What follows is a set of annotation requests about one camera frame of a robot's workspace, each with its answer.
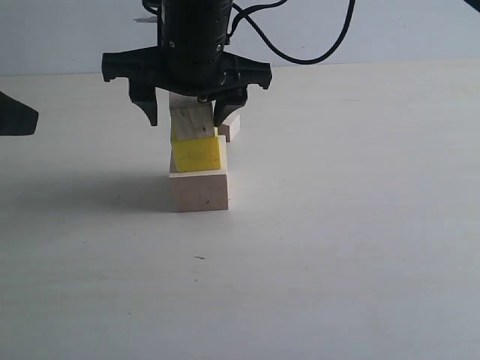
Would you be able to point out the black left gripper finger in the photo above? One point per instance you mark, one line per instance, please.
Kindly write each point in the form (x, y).
(17, 119)

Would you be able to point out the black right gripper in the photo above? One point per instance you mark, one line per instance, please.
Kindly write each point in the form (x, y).
(189, 59)

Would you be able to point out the medium bare wooden cube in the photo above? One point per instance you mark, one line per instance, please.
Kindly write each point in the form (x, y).
(190, 119)

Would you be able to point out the yellow painted cube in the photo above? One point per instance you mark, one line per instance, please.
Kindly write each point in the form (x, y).
(192, 155)

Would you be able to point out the large pale wooden cube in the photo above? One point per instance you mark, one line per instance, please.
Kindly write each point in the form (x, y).
(204, 190)

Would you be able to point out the small pale wooden cube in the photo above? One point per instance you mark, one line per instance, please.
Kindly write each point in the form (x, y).
(230, 127)

